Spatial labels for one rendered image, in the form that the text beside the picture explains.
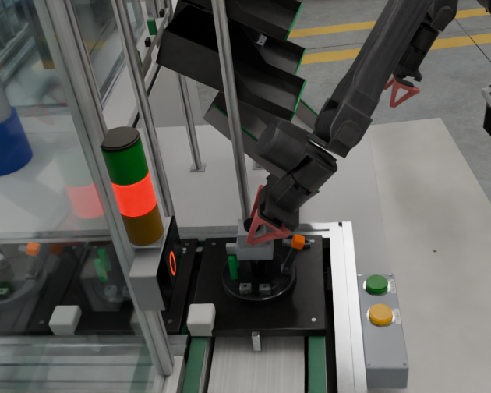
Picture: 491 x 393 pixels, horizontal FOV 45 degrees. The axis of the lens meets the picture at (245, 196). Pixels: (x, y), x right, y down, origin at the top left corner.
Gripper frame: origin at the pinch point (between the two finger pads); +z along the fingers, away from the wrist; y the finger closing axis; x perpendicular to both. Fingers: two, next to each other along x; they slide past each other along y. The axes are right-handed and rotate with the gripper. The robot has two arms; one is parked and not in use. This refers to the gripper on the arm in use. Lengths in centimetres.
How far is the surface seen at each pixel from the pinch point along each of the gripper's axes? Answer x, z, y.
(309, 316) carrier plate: 15.0, 3.1, 8.8
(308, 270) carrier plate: 14.8, 3.0, -2.2
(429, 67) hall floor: 130, 24, -276
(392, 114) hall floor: 108, 44, -221
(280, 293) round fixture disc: 9.9, 4.9, 5.2
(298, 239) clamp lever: 7.3, -3.8, 0.3
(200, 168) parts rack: -1, 29, -52
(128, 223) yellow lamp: -22.9, -7.1, 21.7
